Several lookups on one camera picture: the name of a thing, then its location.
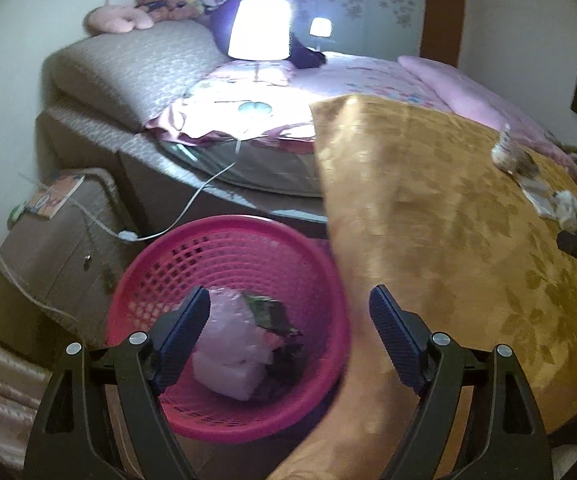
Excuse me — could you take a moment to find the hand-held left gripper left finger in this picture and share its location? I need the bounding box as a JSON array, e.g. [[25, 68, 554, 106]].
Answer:
[[23, 285, 212, 480]]

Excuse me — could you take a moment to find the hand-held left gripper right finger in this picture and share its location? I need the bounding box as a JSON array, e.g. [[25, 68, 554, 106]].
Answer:
[[369, 284, 554, 480]]

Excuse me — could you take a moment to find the white plastic bag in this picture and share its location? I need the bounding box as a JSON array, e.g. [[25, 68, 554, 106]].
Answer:
[[196, 287, 274, 366]]

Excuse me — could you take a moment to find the white tissue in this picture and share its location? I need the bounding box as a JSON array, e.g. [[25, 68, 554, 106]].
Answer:
[[551, 190, 577, 226]]

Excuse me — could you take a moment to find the green wrapper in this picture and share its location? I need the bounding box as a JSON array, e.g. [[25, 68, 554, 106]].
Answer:
[[242, 294, 302, 338]]

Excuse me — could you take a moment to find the pink plastic basket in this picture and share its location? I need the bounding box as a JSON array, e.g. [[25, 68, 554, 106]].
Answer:
[[104, 214, 352, 445]]

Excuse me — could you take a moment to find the small patterned wrapper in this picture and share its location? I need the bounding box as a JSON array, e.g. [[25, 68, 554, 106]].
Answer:
[[491, 125, 537, 176]]

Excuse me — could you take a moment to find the yellow floral tablecloth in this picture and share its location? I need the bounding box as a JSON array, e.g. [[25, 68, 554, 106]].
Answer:
[[268, 94, 577, 480]]

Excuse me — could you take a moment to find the grey patterned nightstand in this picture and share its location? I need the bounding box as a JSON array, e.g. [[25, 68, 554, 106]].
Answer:
[[0, 167, 134, 311]]

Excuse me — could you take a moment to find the grey-green mattress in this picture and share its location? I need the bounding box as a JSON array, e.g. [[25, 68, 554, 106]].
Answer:
[[158, 135, 324, 196]]

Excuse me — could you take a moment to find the orange illustrated book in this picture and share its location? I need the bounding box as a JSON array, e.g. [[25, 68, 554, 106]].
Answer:
[[24, 174, 86, 220]]

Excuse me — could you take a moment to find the beige patterned curtain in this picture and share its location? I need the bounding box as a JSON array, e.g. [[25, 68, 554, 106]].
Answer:
[[0, 325, 54, 471]]

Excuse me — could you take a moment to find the pink quilt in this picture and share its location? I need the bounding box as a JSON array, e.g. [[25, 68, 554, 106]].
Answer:
[[399, 55, 577, 161]]

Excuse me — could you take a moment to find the pink printed pillow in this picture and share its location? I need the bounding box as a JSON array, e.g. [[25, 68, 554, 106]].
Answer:
[[146, 60, 314, 141]]

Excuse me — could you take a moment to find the floral bedsheet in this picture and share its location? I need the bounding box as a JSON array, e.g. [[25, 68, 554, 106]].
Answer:
[[288, 52, 449, 111]]

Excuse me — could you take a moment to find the grey patterned headboard cushion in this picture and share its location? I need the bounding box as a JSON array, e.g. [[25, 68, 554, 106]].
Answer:
[[51, 22, 232, 131]]

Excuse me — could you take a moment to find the brown wooden door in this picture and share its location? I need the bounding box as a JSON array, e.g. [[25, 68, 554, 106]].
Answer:
[[420, 0, 466, 68]]

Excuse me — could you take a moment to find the white table lamp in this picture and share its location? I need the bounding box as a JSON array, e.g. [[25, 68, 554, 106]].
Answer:
[[227, 0, 291, 115]]

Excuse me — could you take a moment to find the pink plush neck pillow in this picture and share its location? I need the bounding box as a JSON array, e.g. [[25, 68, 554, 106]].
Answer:
[[84, 2, 154, 36]]

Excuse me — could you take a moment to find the colourful plush toy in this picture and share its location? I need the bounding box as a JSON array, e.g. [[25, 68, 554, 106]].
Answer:
[[186, 0, 225, 18]]

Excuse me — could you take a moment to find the floral glass wardrobe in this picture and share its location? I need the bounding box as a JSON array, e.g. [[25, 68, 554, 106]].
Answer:
[[261, 0, 427, 58]]

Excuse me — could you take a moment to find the brown plush bear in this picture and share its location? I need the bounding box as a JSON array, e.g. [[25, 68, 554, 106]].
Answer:
[[136, 0, 189, 23]]

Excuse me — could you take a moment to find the white lamp cable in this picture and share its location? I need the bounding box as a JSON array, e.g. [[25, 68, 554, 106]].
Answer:
[[71, 130, 254, 242]]

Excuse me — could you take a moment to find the white charger cable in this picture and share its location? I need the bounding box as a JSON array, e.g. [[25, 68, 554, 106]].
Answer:
[[0, 247, 79, 326]]

